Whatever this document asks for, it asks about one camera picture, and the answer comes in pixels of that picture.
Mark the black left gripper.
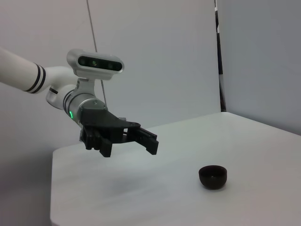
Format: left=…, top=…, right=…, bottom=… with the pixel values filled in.
left=79, top=107, right=159, bottom=158

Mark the small black teacup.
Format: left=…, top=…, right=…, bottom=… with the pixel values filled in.
left=198, top=165, right=228, bottom=189

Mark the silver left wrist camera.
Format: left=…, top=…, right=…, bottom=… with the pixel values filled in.
left=66, top=48, right=125, bottom=82

